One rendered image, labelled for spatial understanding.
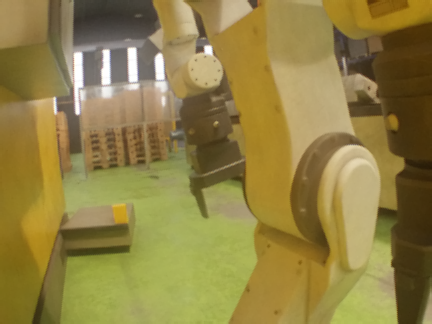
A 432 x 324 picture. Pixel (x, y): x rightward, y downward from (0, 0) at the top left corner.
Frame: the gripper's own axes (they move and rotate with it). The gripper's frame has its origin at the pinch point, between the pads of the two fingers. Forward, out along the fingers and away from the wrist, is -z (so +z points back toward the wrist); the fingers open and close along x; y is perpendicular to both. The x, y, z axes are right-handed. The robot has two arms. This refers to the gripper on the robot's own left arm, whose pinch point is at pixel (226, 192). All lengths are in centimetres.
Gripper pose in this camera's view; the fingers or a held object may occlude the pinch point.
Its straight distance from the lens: 60.2
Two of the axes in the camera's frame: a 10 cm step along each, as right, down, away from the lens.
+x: 8.7, -3.2, 3.6
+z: -2.7, -9.4, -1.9
